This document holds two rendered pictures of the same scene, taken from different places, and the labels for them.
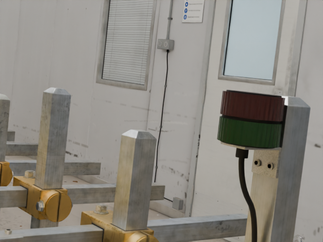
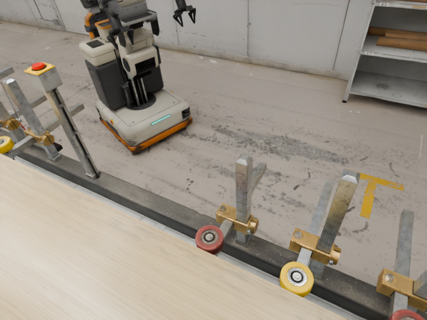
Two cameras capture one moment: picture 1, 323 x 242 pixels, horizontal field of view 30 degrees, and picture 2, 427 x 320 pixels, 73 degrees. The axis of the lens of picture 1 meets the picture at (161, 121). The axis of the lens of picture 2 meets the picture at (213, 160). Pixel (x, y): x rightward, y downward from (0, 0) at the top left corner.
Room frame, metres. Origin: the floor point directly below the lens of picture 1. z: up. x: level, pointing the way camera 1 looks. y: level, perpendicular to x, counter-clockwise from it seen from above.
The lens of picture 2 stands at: (-0.87, -0.61, 1.62)
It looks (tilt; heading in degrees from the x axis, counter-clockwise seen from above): 44 degrees down; 339
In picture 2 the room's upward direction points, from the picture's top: 5 degrees counter-clockwise
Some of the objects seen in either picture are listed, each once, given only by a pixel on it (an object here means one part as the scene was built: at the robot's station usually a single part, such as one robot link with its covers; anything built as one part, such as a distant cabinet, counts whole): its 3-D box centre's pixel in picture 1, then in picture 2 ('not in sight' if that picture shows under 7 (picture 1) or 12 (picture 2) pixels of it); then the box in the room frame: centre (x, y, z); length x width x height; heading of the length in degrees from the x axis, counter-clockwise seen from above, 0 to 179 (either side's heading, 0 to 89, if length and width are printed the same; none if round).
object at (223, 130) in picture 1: (249, 131); not in sight; (0.58, -0.09, 1.14); 0.06 x 0.06 x 0.02
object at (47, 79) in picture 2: not in sight; (44, 78); (0.20, -0.43, 1.18); 0.07 x 0.07 x 0.08; 37
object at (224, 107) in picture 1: (252, 105); not in sight; (0.58, -0.09, 1.16); 0.06 x 0.06 x 0.02
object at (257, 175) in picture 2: not in sight; (239, 206); (-0.32, -0.90, 0.81); 0.43 x 0.03 x 0.04; 127
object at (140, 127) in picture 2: not in sight; (143, 112); (1.44, -0.84, 0.16); 0.67 x 0.64 x 0.25; 16
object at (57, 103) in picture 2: not in sight; (74, 137); (0.20, -0.43, 0.93); 0.05 x 0.05 x 0.45; 37
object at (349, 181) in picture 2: not in sight; (328, 234); (-0.59, -1.03, 0.92); 0.04 x 0.04 x 0.48; 37
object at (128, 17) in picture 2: not in sight; (136, 23); (1.16, -0.92, 0.99); 0.28 x 0.16 x 0.22; 106
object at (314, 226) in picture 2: not in sight; (313, 231); (-0.52, -1.05, 0.83); 0.43 x 0.03 x 0.04; 127
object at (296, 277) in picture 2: not in sight; (294, 285); (-0.64, -0.89, 0.85); 0.08 x 0.08 x 0.11
